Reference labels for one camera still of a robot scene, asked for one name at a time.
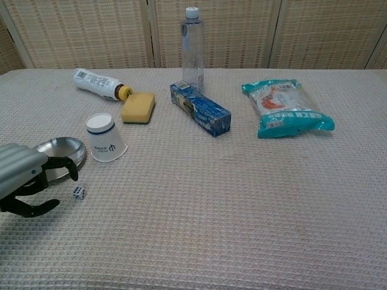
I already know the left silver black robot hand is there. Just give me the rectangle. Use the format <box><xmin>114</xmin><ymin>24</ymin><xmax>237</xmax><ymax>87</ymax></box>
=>
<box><xmin>0</xmin><ymin>143</ymin><xmax>79</xmax><ymax>218</ymax></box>

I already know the white paper cup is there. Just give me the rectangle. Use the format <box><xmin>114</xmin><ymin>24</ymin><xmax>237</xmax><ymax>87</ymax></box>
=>
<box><xmin>86</xmin><ymin>112</ymin><xmax>129</xmax><ymax>163</ymax></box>

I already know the silver metal plate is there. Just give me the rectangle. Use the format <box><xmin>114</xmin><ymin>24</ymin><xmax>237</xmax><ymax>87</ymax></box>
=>
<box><xmin>32</xmin><ymin>137</ymin><xmax>86</xmax><ymax>183</ymax></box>

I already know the white bottle yellow cap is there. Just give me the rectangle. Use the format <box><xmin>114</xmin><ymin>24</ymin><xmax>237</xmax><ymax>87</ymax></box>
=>
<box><xmin>72</xmin><ymin>68</ymin><xmax>134</xmax><ymax>102</ymax></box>

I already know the yellow sponge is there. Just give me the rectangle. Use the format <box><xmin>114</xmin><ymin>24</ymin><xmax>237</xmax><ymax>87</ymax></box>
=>
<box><xmin>120</xmin><ymin>92</ymin><xmax>156</xmax><ymax>125</ymax></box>

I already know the woven bamboo folding screen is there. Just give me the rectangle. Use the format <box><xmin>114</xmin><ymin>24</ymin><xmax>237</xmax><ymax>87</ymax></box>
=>
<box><xmin>0</xmin><ymin>0</ymin><xmax>387</xmax><ymax>76</ymax></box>

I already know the long blue cardboard box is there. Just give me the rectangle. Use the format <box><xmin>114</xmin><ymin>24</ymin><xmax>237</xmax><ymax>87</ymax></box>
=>
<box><xmin>169</xmin><ymin>80</ymin><xmax>232</xmax><ymax>138</ymax></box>

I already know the beige waffle tablecloth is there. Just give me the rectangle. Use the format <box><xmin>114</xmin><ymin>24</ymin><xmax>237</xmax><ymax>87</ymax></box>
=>
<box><xmin>0</xmin><ymin>68</ymin><xmax>387</xmax><ymax>290</ymax></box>

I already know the clear plastic water bottle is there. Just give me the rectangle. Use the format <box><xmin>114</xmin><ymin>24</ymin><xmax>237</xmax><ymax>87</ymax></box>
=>
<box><xmin>180</xmin><ymin>7</ymin><xmax>205</xmax><ymax>95</ymax></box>

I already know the teal snack packet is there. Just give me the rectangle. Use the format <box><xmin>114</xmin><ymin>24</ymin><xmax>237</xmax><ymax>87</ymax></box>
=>
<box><xmin>241</xmin><ymin>79</ymin><xmax>336</xmax><ymax>140</ymax></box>

